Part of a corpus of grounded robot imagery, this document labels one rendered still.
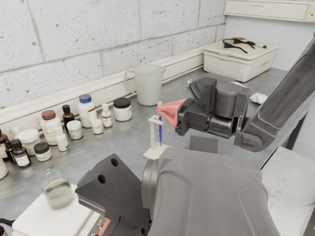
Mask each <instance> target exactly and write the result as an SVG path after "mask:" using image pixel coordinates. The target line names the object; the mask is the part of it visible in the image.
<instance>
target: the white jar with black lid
mask: <svg viewBox="0 0 315 236"><path fill-rule="evenodd" d="M113 108H114V116H115V119H116V120H118V121H127V120H129V119H131V117H132V111H131V101H130V99H128V98H125V97H121V98H117V99H115V100H114V101H113Z"/></svg>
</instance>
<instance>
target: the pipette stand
mask: <svg viewBox="0 0 315 236"><path fill-rule="evenodd" d="M156 119H158V120H156ZM161 120H162V121H164V122H166V121H167V120H166V119H165V118H163V117H161ZM149 121H150V140H151V148H150V149H149V150H148V151H147V152H146V153H145V154H144V155H143V156H144V157H145V158H148V159H152V160H155V159H156V158H157V159H159V156H160V155H161V154H162V153H163V152H164V150H165V149H166V148H167V147H171V146H168V145H165V144H163V143H161V146H160V142H156V124H159V125H163V124H164V122H162V121H160V120H159V116H156V115H153V116H152V117H151V118H150V119H149Z"/></svg>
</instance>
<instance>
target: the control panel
mask: <svg viewBox="0 0 315 236"><path fill-rule="evenodd" d="M107 220H108V219H107V218H105V217H104V216H103V215H100V216H99V217H98V219H97V221H96V222H95V224H94V225H93V227H92V228H91V230H90V232H89V233H88V235H87V236H95V235H96V234H98V233H99V231H100V230H101V227H100V226H101V225H104V224H105V223H106V221H107Z"/></svg>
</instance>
